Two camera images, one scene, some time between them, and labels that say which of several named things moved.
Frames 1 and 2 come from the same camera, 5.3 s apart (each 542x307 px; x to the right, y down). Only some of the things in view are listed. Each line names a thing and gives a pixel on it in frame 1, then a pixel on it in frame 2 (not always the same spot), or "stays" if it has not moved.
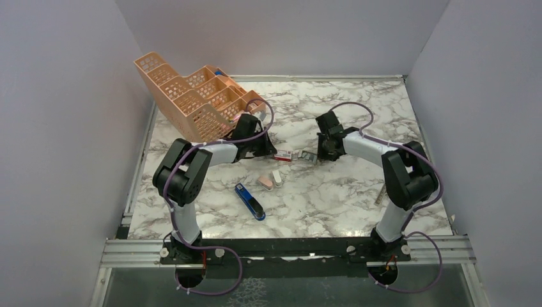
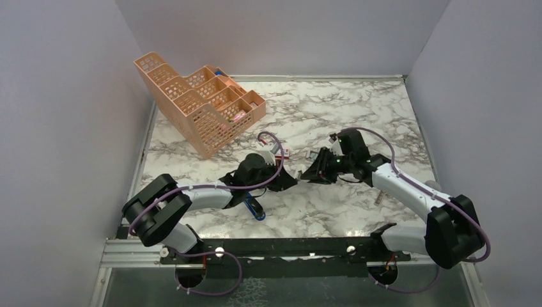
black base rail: x=365 y=250 stays
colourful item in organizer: x=236 y=117 stays
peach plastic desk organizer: x=208 y=102 stays
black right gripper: x=323 y=155 -> x=319 y=172
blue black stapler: x=257 y=210 stays
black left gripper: x=267 y=147 -> x=283 y=181
